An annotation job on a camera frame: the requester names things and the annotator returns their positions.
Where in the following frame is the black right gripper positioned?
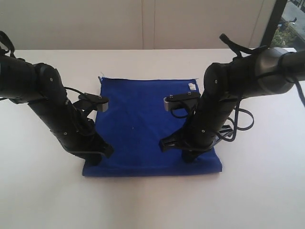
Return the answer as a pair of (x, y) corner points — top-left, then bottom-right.
(159, 58), (241, 163)

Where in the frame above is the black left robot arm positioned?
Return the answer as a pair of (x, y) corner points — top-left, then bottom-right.
(0, 55), (114, 166)

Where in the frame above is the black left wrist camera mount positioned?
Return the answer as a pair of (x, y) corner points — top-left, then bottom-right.
(73, 93), (109, 117)

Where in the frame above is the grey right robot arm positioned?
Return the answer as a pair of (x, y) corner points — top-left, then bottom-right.
(159, 48), (305, 163)

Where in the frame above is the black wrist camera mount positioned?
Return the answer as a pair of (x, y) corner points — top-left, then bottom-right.
(73, 93), (109, 117)
(163, 92), (201, 119)

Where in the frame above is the black window frame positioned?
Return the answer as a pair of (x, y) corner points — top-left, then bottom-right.
(260, 0), (287, 47)

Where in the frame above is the blue towel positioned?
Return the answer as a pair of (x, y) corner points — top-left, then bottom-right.
(82, 77), (222, 177)

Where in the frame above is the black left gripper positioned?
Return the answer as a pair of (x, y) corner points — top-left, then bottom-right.
(27, 63), (114, 167)

